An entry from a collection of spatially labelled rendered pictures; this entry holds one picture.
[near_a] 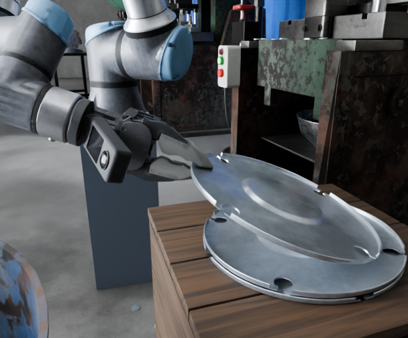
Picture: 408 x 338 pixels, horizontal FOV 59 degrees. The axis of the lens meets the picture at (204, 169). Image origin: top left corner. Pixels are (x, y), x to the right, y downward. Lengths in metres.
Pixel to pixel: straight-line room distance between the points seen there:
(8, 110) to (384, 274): 0.54
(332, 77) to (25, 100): 0.62
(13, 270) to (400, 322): 0.39
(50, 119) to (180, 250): 0.26
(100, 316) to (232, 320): 0.60
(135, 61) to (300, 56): 0.47
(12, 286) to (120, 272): 0.71
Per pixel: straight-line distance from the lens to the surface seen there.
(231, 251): 0.52
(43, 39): 0.60
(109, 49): 0.88
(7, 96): 0.57
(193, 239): 0.57
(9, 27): 0.63
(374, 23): 1.02
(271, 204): 0.50
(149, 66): 0.82
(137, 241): 1.00
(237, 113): 1.28
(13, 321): 0.38
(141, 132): 0.52
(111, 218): 0.97
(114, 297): 1.04
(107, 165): 0.46
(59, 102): 0.55
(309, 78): 1.04
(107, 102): 0.90
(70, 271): 1.18
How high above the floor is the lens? 0.64
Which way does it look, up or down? 19 degrees down
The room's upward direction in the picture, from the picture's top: straight up
